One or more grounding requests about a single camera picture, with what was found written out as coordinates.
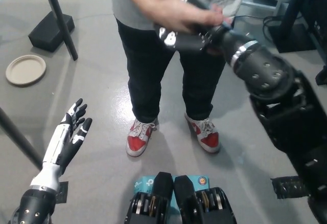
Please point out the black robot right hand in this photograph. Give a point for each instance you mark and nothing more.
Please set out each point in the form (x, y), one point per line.
(189, 41)

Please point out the person's left red white sneaker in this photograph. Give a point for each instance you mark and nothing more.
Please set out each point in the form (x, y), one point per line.
(207, 137)

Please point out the black object at edge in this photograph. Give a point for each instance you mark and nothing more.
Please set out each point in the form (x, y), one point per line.
(322, 77)

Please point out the person's red white sneaker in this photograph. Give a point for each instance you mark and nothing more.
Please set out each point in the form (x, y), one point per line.
(207, 137)
(138, 142)

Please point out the teal router box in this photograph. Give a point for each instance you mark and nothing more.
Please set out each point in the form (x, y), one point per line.
(144, 183)

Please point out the beige paper plate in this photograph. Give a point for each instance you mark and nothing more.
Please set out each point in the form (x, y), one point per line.
(25, 69)

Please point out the person's right red white sneaker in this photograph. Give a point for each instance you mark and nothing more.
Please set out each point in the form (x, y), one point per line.
(138, 142)

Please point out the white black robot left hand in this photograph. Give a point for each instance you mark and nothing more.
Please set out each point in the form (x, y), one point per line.
(58, 149)

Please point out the robot left black body block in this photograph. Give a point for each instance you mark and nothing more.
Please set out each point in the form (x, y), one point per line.
(150, 208)

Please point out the black equipment stand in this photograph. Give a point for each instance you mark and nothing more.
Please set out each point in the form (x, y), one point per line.
(293, 32)

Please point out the person's right hand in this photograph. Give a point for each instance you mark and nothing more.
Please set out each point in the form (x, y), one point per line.
(184, 15)

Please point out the black slanted pole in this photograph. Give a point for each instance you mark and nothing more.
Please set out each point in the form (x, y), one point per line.
(60, 17)
(18, 137)

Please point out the person grey shirt dark trousers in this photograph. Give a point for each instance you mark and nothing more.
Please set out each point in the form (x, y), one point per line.
(153, 80)

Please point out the black foam block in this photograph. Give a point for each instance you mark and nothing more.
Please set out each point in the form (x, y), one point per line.
(47, 34)

